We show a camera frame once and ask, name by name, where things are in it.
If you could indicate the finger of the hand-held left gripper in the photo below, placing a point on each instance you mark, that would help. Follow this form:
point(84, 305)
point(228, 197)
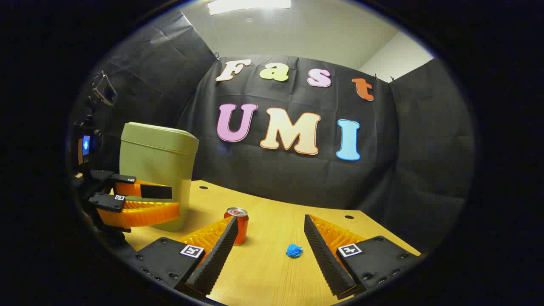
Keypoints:
point(155, 192)
point(108, 202)

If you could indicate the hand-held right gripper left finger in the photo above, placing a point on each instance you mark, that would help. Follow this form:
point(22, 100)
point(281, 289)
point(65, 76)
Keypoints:
point(216, 259)

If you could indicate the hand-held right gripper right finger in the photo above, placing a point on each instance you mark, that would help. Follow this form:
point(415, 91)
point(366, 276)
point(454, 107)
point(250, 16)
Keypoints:
point(323, 255)

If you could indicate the blue paper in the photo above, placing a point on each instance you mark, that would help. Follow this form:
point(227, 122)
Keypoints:
point(294, 250)

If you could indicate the green desktop garbage bin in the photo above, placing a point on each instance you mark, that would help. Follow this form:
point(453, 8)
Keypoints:
point(157, 161)

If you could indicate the red pop can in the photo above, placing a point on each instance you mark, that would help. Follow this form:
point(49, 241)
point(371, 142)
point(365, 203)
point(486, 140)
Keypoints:
point(241, 223)

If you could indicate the wooden desktop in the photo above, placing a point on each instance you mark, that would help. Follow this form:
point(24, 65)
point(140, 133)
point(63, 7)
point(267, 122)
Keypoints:
point(272, 225)

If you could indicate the black backdrop cloth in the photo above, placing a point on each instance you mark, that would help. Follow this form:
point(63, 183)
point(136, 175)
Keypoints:
point(297, 182)

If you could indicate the ceiling light panel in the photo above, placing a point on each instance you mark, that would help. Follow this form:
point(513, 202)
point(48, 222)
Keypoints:
point(246, 5)

